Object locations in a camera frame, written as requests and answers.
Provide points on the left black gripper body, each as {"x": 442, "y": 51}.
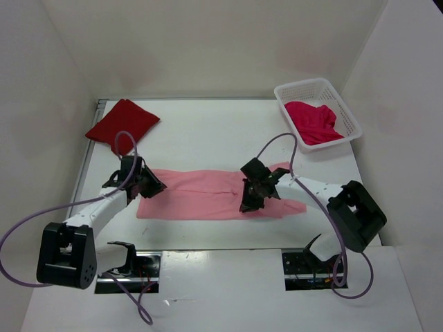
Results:
{"x": 150, "y": 183}

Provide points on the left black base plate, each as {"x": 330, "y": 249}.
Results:
{"x": 144, "y": 272}

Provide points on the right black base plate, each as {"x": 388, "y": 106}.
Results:
{"x": 302, "y": 271}

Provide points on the magenta t-shirt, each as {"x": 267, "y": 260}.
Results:
{"x": 315, "y": 124}

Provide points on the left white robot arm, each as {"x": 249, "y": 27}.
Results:
{"x": 68, "y": 254}

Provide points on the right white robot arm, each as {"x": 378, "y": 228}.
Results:
{"x": 355, "y": 216}

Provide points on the dark red t-shirt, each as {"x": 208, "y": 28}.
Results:
{"x": 124, "y": 116}

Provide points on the light pink t-shirt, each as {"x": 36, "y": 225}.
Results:
{"x": 208, "y": 195}

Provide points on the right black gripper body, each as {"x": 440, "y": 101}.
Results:
{"x": 250, "y": 187}

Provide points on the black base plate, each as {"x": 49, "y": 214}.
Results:
{"x": 144, "y": 272}
{"x": 302, "y": 271}

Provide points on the white plastic basket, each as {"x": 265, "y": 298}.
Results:
{"x": 318, "y": 92}

